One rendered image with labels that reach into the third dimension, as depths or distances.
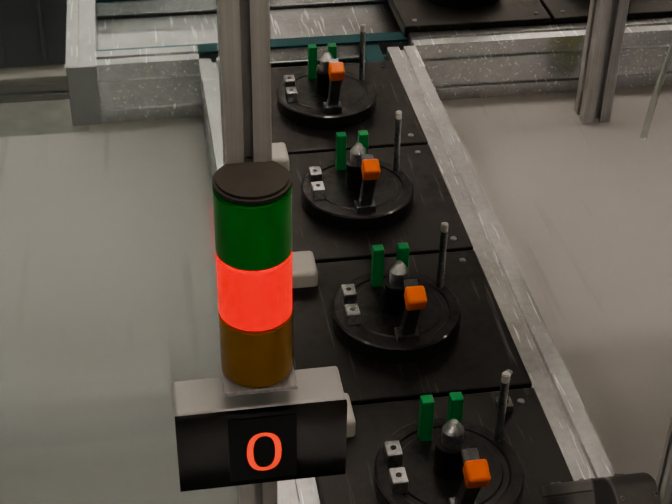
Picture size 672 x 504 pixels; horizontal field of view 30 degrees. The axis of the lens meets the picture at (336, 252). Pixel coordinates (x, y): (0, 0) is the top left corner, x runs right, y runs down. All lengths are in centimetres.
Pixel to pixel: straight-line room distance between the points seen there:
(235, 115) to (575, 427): 63
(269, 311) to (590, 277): 89
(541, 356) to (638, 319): 26
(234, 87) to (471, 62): 126
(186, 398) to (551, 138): 116
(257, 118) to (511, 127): 121
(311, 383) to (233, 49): 26
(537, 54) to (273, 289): 128
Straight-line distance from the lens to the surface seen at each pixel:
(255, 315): 82
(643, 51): 210
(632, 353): 156
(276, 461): 91
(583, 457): 128
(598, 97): 200
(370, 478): 121
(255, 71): 77
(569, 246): 172
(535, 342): 139
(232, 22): 75
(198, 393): 89
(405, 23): 202
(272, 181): 78
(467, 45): 199
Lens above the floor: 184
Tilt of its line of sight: 36 degrees down
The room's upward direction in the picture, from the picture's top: 1 degrees clockwise
